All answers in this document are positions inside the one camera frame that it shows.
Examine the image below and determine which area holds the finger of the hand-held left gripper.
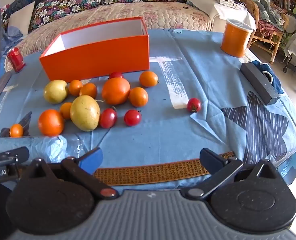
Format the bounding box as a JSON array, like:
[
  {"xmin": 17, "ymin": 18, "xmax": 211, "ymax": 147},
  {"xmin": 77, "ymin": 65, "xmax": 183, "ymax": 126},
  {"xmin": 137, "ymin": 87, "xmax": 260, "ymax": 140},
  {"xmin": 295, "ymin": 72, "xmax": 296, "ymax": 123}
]
[{"xmin": 0, "ymin": 146, "xmax": 30, "ymax": 167}]

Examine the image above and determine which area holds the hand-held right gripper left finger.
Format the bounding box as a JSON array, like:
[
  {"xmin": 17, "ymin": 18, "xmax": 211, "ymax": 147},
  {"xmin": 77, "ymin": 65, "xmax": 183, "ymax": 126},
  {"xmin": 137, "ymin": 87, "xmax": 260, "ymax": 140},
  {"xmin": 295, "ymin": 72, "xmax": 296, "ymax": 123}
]
[{"xmin": 60, "ymin": 147, "xmax": 119, "ymax": 200}]

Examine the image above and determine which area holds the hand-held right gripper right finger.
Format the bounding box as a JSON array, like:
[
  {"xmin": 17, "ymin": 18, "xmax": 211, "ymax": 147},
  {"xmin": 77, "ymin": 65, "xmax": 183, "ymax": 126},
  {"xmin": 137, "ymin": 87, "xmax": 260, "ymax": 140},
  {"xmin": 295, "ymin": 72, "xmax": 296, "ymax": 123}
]
[{"xmin": 180, "ymin": 148, "xmax": 244, "ymax": 200}]

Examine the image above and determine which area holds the small orange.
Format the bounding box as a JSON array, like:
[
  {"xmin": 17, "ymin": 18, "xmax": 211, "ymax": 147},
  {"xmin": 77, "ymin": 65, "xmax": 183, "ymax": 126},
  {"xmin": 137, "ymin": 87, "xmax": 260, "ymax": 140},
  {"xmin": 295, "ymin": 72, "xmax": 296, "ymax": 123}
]
[
  {"xmin": 60, "ymin": 102, "xmax": 73, "ymax": 120},
  {"xmin": 68, "ymin": 79, "xmax": 84, "ymax": 97},
  {"xmin": 128, "ymin": 87, "xmax": 149, "ymax": 107},
  {"xmin": 139, "ymin": 71, "xmax": 159, "ymax": 88},
  {"xmin": 9, "ymin": 124, "xmax": 24, "ymax": 138},
  {"xmin": 79, "ymin": 83, "xmax": 98, "ymax": 99}
]

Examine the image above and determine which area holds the large orange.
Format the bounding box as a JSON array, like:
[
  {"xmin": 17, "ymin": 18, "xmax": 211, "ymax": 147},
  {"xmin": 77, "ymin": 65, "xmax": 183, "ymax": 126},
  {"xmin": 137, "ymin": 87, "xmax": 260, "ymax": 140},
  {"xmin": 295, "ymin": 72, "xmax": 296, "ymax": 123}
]
[
  {"xmin": 102, "ymin": 77, "xmax": 131, "ymax": 105},
  {"xmin": 38, "ymin": 109, "xmax": 65, "ymax": 137}
]

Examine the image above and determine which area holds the small yellow lemon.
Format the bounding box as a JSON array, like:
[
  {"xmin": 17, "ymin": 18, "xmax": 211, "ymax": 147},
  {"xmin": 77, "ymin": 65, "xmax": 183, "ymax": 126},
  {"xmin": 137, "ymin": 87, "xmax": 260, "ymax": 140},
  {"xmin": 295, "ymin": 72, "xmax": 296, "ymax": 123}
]
[{"xmin": 43, "ymin": 80, "xmax": 68, "ymax": 104}]

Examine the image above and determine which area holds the orange cardboard box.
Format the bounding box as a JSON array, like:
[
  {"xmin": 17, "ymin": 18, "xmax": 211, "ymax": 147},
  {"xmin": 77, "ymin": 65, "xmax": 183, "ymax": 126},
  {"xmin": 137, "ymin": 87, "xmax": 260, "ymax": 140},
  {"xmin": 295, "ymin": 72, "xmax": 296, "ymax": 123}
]
[{"xmin": 39, "ymin": 17, "xmax": 150, "ymax": 83}]

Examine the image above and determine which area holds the large yellow lemon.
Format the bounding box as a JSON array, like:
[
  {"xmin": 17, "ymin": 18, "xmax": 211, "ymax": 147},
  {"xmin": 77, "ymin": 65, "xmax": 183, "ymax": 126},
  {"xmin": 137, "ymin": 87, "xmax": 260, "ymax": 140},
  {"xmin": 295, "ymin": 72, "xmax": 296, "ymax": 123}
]
[{"xmin": 70, "ymin": 95, "xmax": 101, "ymax": 132}]

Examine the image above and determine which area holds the brown woven mat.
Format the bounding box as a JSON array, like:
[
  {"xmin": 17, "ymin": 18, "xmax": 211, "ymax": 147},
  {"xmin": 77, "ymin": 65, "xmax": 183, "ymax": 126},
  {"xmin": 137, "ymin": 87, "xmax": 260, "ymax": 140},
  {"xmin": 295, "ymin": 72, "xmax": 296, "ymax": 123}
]
[{"xmin": 94, "ymin": 151, "xmax": 236, "ymax": 186}]

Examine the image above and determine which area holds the blue star print tablecloth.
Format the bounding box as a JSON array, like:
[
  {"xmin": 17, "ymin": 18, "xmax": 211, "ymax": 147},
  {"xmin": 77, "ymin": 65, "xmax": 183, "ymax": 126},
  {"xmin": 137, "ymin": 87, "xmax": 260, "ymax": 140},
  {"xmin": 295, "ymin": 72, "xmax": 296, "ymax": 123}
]
[{"xmin": 0, "ymin": 29, "xmax": 296, "ymax": 193}]

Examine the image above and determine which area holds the dark grey long box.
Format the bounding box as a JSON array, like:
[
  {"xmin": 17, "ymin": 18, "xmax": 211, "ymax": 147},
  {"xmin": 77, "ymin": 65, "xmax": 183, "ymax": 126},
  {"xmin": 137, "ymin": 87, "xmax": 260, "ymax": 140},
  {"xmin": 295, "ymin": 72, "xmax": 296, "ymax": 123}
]
[{"xmin": 240, "ymin": 62, "xmax": 281, "ymax": 105}]

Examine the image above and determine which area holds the red soda can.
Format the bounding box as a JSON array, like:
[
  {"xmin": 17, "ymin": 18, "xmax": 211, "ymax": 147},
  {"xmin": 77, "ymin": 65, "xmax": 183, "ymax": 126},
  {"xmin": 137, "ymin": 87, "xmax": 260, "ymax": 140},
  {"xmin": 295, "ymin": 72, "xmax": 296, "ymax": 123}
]
[{"xmin": 7, "ymin": 47, "xmax": 26, "ymax": 73}]

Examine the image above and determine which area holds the dark blue cloth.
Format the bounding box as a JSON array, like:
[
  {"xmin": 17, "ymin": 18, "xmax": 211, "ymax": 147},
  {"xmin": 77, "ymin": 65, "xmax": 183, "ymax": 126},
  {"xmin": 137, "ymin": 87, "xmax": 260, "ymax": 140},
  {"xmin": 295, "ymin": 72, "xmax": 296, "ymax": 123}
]
[{"xmin": 251, "ymin": 60, "xmax": 286, "ymax": 95}]

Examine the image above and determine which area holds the large blue plastic bag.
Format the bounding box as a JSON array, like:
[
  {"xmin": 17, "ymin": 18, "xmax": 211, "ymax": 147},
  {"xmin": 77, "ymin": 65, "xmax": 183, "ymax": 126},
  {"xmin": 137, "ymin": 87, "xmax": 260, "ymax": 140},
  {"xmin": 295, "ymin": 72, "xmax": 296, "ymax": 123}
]
[{"xmin": 0, "ymin": 26, "xmax": 26, "ymax": 55}]

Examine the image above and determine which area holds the orange canister with white lid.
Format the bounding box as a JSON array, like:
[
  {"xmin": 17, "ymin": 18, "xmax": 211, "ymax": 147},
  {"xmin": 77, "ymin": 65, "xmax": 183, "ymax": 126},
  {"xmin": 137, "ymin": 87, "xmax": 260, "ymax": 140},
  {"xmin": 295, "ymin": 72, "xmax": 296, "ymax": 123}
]
[{"xmin": 220, "ymin": 18, "xmax": 254, "ymax": 58}]

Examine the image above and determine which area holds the wicker chair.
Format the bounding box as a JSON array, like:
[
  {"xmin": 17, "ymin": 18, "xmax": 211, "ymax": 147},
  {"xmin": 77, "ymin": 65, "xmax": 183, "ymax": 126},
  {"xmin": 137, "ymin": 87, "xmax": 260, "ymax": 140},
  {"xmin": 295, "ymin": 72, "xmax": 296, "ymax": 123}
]
[{"xmin": 231, "ymin": 0, "xmax": 286, "ymax": 64}]

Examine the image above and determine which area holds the white pillow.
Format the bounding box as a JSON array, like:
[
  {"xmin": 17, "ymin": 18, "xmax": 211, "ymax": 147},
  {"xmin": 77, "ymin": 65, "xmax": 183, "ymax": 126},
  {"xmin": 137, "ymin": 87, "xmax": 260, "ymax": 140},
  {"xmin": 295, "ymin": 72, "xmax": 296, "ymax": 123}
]
[{"xmin": 7, "ymin": 1, "xmax": 36, "ymax": 36}]

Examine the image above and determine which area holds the white cloth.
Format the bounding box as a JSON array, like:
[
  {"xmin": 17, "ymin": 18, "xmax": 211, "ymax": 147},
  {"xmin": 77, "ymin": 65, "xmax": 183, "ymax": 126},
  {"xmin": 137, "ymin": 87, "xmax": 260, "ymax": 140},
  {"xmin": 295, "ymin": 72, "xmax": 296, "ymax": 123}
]
[{"xmin": 188, "ymin": 0, "xmax": 256, "ymax": 33}]

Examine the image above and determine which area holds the beige quilted sofa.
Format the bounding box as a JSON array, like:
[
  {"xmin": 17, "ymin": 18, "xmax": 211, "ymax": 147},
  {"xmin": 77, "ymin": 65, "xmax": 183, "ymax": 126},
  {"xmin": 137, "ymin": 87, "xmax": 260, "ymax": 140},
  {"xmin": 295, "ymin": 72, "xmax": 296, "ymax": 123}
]
[{"xmin": 4, "ymin": 2, "xmax": 212, "ymax": 63}]

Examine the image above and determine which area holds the dark blue cushion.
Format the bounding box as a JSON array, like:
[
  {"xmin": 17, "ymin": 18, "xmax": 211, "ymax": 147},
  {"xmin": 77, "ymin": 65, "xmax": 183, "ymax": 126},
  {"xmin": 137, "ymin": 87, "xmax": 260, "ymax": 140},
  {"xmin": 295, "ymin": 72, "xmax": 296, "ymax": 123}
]
[{"xmin": 5, "ymin": 0, "xmax": 42, "ymax": 18}]

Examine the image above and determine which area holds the pile of clothes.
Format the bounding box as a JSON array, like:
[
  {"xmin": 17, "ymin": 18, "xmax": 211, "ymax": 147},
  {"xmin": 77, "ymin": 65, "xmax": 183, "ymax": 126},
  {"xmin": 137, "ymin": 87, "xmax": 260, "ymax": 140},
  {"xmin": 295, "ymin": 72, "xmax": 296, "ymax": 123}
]
[{"xmin": 238, "ymin": 0, "xmax": 289, "ymax": 30}]

